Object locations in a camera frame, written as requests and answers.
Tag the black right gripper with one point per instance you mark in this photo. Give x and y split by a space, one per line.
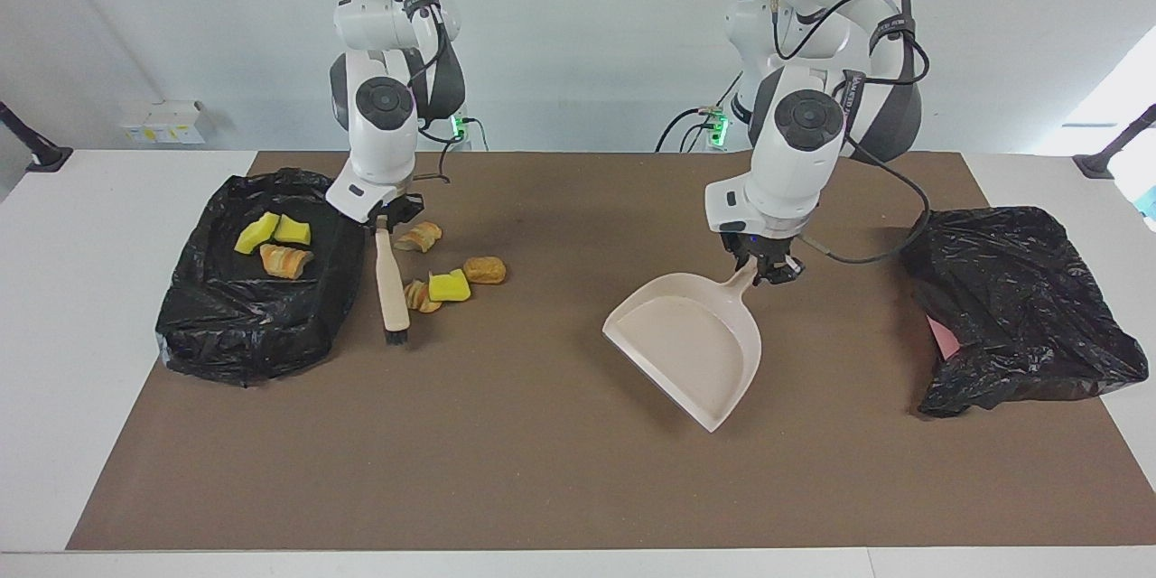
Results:
402 209

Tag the crumpled black trash bag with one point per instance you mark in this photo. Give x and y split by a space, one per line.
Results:
1020 307

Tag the yellow sponge with green side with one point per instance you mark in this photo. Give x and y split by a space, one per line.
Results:
449 287

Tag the pink bin under bag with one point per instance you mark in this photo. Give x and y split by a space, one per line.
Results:
946 339

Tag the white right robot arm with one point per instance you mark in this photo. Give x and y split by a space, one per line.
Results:
384 135

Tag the beige hand brush black bristles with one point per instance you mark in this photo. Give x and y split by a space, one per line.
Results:
391 280

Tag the beige plastic dustpan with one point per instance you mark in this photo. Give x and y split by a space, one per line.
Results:
695 343

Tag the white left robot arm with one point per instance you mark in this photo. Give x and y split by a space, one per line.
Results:
795 172

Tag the brown table mat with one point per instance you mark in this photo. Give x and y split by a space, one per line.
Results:
578 470

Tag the teal object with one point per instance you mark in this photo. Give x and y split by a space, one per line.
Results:
1149 201

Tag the croissant piece pale underside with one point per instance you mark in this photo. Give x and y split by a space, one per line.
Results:
286 260

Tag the rectangular bin with black bag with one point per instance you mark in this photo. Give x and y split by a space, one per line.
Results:
253 334

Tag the black clamp stand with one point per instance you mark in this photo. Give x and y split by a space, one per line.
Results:
41 155
1097 164

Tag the brown bread bun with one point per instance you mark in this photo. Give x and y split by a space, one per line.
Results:
485 270

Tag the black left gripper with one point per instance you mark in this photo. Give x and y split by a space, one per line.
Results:
763 248

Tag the green lit base connector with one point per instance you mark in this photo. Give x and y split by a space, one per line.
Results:
459 125
718 128

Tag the striped croissant piece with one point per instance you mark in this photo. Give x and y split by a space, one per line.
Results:
418 237
423 296

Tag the white wall socket boxes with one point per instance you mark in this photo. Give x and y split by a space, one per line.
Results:
163 122

